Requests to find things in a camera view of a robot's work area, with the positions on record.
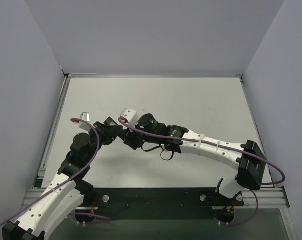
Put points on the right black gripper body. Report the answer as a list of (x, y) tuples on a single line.
[(130, 139)]

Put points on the black remote control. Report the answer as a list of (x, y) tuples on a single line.
[(122, 135)]

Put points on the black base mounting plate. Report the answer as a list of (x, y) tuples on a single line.
[(156, 203)]

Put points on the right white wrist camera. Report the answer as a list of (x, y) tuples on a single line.
[(129, 116)]

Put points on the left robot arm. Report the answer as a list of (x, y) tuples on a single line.
[(67, 190)]

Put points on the aluminium front rail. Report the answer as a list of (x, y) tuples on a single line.
[(268, 198)]

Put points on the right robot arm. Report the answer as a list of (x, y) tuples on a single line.
[(245, 159)]

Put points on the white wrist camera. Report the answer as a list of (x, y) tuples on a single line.
[(129, 116), (85, 116)]

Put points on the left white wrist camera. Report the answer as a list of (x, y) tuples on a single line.
[(85, 116)]

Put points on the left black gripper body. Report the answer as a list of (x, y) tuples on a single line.
[(107, 132)]

